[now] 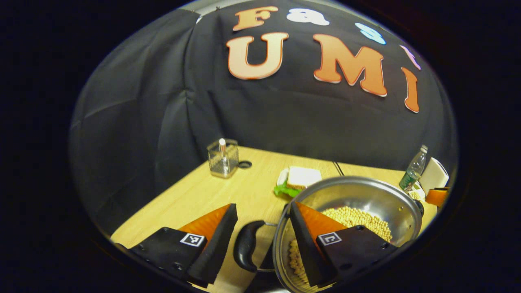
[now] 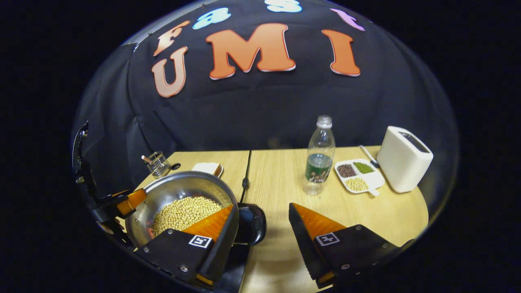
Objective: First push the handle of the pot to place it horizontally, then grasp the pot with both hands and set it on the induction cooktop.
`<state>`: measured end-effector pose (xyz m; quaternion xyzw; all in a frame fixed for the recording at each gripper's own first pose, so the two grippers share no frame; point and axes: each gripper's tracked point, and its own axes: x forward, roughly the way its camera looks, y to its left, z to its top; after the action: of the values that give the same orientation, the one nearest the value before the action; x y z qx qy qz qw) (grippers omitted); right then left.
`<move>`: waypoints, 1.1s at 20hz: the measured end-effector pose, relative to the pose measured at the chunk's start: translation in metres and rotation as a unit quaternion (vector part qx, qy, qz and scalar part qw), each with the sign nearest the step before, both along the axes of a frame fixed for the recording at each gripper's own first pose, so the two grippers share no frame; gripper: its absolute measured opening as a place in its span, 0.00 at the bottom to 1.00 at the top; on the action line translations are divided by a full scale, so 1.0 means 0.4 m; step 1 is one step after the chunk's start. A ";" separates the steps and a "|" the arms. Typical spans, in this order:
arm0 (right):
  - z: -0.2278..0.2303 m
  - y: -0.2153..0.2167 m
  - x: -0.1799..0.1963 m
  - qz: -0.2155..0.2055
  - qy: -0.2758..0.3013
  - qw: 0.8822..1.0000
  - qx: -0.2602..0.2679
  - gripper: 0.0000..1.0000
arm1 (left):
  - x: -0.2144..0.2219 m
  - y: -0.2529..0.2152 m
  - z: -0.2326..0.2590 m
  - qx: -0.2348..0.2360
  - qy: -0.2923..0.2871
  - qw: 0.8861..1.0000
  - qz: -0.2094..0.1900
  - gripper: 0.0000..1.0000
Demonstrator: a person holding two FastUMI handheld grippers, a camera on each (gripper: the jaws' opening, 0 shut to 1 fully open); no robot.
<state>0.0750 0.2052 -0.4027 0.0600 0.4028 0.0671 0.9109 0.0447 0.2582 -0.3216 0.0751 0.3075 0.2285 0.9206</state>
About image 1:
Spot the black backdrop cloth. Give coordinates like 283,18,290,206
68,0,458,238

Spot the clear plastic water bottle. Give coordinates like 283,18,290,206
399,144,429,192

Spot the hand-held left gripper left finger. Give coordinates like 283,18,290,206
116,203,239,287

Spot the white toaster appliance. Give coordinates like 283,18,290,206
418,157,450,195

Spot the sandwich with lettuce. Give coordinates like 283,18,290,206
274,165,323,199

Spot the pile of yellow soybeans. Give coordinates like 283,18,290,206
288,206,393,287

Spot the steel pot with black handles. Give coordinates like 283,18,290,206
233,176,425,293

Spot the wire mesh pen holder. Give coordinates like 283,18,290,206
206,138,240,179

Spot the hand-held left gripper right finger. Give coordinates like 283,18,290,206
289,201,398,287

